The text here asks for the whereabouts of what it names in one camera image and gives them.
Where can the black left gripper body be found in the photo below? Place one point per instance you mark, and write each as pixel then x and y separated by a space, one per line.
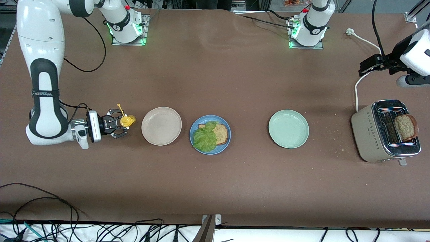
pixel 393 57

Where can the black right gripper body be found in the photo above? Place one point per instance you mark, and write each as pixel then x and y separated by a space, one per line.
pixel 103 126

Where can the yellow mustard squeeze bottle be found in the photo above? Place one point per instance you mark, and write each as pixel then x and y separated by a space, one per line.
pixel 126 121

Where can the brown bread slice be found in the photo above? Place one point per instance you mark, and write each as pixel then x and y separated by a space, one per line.
pixel 222 134
pixel 406 127

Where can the green lettuce leaf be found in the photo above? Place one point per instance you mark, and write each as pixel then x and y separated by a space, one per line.
pixel 205 139

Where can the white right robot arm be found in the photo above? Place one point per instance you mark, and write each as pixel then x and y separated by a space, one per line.
pixel 43 33

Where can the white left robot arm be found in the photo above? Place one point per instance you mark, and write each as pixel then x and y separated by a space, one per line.
pixel 314 27

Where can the beige plate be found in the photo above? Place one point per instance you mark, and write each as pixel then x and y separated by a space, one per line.
pixel 161 126

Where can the mint green plate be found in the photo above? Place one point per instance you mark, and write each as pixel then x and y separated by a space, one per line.
pixel 289 129

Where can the blue plate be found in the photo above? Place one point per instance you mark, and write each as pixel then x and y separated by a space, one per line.
pixel 224 147

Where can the beige chrome two-slot toaster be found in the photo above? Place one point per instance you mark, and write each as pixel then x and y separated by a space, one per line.
pixel 368 134

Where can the orange packet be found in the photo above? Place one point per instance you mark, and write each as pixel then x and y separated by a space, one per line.
pixel 295 2

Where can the white lower board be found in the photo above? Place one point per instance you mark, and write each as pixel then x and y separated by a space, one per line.
pixel 268 235

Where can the aluminium frame rail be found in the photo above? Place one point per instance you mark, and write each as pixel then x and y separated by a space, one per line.
pixel 411 16

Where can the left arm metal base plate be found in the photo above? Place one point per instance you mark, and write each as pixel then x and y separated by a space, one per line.
pixel 320 44

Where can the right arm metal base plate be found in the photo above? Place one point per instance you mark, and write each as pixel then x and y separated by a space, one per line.
pixel 146 30

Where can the metal table edge bracket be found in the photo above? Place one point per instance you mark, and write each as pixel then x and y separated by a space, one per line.
pixel 206 232

